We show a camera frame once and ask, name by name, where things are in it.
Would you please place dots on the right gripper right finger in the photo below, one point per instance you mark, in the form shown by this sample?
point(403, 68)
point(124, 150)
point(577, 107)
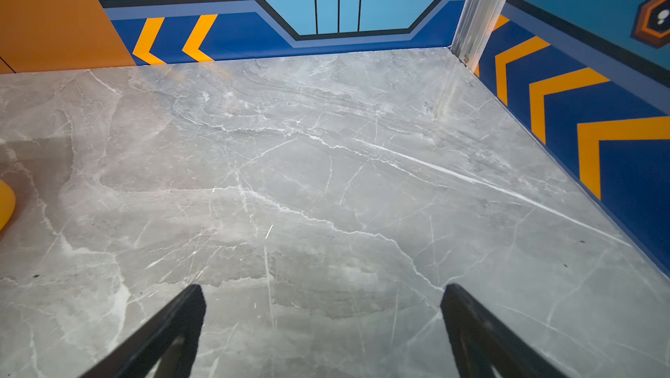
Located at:
point(482, 345)

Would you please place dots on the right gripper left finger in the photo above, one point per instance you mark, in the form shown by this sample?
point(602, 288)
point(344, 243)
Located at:
point(165, 346)

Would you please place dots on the yellow plastic bin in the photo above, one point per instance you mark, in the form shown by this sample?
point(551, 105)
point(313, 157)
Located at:
point(7, 203)

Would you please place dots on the right aluminium corner post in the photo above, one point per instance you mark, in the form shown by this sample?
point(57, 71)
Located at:
point(474, 28)

